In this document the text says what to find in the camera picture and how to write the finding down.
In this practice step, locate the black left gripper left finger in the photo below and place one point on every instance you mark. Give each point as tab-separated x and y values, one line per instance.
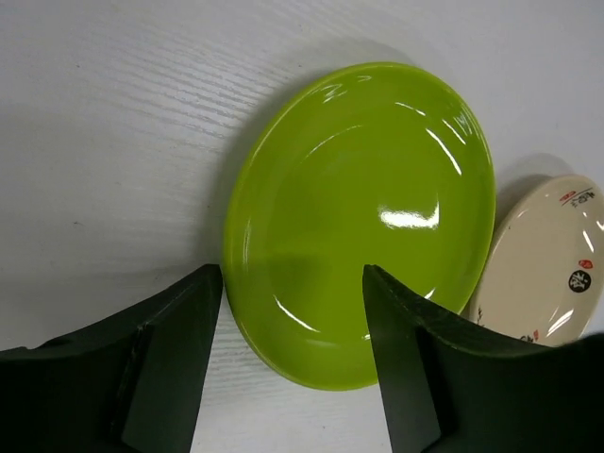
131	382

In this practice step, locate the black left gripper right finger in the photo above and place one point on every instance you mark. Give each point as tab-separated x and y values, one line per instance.
449	385

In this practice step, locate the cream plate with small motifs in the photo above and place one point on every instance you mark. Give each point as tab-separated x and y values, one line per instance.
544	276

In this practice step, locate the lime green plate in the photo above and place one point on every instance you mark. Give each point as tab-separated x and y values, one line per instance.
377	163

